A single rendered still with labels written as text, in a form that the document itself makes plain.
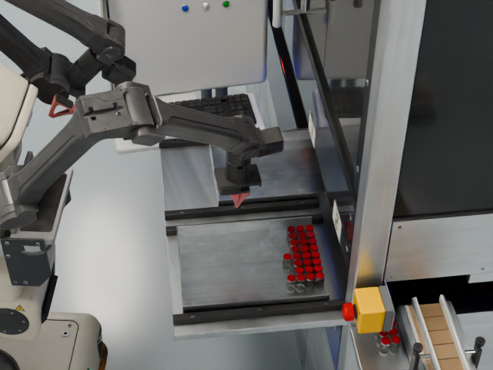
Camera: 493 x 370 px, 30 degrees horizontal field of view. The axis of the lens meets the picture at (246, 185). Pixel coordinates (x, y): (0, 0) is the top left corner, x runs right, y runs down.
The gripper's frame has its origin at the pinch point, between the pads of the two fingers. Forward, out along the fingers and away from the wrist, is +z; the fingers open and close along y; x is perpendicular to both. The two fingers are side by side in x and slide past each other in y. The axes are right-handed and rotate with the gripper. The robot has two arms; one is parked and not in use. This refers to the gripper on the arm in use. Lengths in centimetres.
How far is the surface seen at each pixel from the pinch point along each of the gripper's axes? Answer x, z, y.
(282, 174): 23.3, 15.1, 17.2
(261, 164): 28.4, 15.3, 12.6
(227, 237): 2.9, 14.9, -1.3
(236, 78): 74, 21, 14
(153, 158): 135, 107, -7
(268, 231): 3.0, 14.6, 9.2
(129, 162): 134, 108, -18
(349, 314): -35.9, 0.7, 17.9
